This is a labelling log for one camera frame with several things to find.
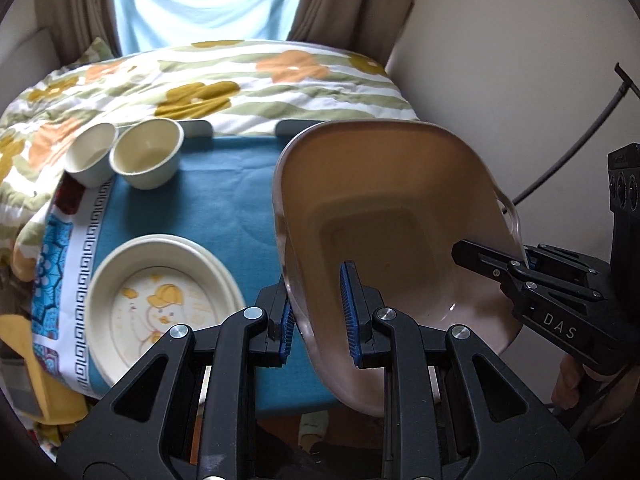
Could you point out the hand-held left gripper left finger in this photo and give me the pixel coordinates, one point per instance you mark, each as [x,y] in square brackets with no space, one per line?
[286,330]

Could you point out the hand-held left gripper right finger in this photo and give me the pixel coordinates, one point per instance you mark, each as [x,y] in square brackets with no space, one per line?
[350,305]

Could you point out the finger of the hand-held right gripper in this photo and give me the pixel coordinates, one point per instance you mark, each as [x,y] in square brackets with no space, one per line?
[487,260]
[565,265]

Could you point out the plain white plate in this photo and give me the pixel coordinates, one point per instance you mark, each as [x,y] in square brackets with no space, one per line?
[229,276]

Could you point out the pink square bowl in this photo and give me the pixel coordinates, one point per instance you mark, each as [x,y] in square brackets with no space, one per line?
[400,200]

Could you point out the cartoon print plate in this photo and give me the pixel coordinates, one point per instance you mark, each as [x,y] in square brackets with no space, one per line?
[150,305]

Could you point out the person's right hand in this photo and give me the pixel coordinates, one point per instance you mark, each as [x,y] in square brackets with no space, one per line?
[617,397]

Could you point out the white slipper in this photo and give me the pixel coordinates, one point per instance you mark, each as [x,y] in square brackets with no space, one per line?
[314,427]

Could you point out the black gooseneck stand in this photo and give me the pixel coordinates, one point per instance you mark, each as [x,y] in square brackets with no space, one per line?
[590,132]

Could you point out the blue patterned tablecloth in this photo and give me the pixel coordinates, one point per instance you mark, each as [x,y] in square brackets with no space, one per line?
[225,190]

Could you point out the small cream bowl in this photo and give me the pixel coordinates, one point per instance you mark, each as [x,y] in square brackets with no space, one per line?
[147,152]

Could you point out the floral striped blanket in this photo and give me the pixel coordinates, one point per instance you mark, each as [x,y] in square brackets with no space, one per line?
[225,85]

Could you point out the yellow cloth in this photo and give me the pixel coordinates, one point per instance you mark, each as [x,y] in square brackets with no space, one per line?
[30,340]

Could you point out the small white bowl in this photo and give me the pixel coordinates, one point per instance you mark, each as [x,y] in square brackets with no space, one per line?
[90,152]

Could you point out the brown curtain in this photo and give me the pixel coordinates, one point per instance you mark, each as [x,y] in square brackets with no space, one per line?
[75,5]
[350,0]

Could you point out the green patterned pillow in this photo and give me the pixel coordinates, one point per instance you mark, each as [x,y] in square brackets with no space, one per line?
[97,52]

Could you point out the light blue cloth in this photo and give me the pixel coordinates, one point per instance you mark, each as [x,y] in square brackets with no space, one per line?
[205,0]

